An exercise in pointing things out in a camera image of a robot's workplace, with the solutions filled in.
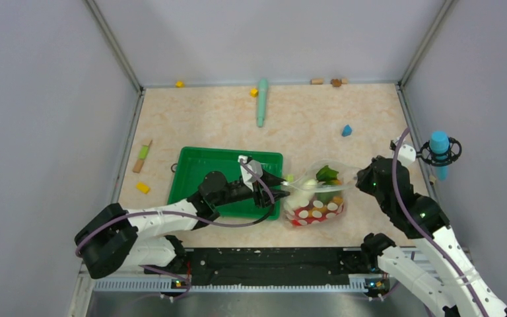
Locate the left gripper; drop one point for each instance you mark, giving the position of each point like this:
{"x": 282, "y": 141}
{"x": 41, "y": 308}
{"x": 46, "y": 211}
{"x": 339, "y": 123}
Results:
{"x": 257, "y": 195}

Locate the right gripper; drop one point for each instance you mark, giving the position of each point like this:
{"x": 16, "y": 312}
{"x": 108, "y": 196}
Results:
{"x": 362, "y": 181}

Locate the clear dotted zip bag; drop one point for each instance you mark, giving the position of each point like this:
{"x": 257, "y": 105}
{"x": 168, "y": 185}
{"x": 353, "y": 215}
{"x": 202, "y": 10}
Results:
{"x": 308, "y": 216}

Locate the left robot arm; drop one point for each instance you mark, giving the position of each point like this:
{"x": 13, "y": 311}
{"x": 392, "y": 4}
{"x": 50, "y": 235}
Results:
{"x": 119, "y": 239}

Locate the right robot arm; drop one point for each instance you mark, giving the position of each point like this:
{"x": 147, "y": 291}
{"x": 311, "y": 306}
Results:
{"x": 457, "y": 289}

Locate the blue plastic piece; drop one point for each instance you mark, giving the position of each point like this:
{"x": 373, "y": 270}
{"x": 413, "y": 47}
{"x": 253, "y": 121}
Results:
{"x": 347, "y": 131}

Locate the blue microphone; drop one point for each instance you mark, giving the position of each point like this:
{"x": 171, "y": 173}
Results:
{"x": 440, "y": 144}

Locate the green plastic tray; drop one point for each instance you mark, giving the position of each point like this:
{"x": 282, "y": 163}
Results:
{"x": 195, "y": 162}

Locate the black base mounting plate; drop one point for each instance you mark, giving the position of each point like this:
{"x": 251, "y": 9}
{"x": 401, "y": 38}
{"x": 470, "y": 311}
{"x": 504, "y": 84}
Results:
{"x": 306, "y": 266}

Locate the yellow cube near pen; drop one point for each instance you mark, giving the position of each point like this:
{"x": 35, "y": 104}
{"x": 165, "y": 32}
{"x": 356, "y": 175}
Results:
{"x": 254, "y": 92}

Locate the mint green marker pen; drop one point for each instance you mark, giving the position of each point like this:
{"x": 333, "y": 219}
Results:
{"x": 262, "y": 87}

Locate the brown wooden piece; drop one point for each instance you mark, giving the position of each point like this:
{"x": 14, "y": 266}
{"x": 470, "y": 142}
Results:
{"x": 336, "y": 83}

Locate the yellow lego brick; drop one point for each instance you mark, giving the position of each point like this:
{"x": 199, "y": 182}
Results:
{"x": 143, "y": 188}

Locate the wooden green block stick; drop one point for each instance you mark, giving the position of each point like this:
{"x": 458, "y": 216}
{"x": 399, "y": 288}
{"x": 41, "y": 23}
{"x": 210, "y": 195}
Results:
{"x": 142, "y": 155}

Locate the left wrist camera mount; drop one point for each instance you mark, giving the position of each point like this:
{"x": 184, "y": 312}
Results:
{"x": 250, "y": 169}

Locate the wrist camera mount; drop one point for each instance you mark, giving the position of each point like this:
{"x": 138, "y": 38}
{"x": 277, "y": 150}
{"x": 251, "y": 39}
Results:
{"x": 407, "y": 154}
{"x": 250, "y": 169}

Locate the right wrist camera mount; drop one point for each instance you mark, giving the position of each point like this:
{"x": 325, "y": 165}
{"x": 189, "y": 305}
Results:
{"x": 407, "y": 154}

